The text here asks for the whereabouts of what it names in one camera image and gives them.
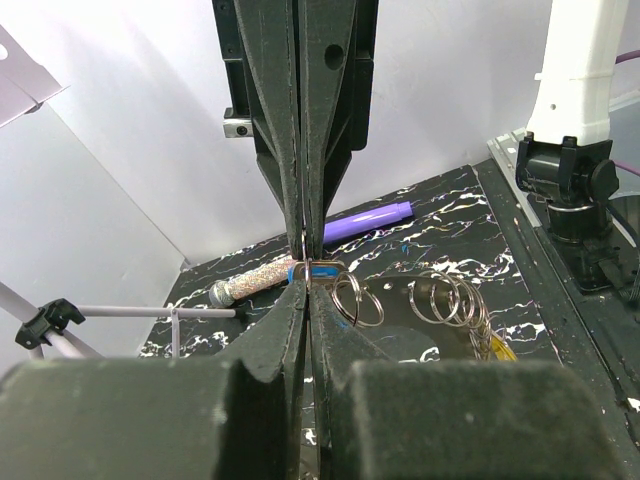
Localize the aluminium frame rail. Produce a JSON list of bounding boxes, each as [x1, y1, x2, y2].
[[487, 128, 541, 227]]

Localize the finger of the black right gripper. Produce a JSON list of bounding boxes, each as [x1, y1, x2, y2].
[[299, 1, 375, 260], [212, 1, 303, 260]]

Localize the blue tagged key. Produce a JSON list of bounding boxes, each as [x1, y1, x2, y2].
[[286, 260, 347, 285]]

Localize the purple toy microphone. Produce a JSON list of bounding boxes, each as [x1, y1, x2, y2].
[[323, 201, 414, 246]]

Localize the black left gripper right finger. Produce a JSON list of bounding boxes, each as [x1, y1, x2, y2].
[[309, 287, 625, 479]]

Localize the lilac music stand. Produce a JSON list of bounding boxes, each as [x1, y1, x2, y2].
[[0, 24, 246, 362]]

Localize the round metal keyring disc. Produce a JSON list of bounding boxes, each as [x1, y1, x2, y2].
[[299, 227, 519, 361]]

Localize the black front mounting bar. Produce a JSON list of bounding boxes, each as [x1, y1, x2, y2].
[[474, 159, 639, 453]]

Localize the glitter toy microphone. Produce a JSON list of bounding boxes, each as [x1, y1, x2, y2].
[[209, 256, 295, 308]]

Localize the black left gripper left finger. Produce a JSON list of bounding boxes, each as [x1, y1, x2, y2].
[[1, 280, 308, 479]]

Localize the yellow key tag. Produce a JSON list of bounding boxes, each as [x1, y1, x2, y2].
[[490, 334, 518, 361]]

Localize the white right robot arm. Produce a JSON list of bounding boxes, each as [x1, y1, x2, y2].
[[213, 1, 628, 267]]

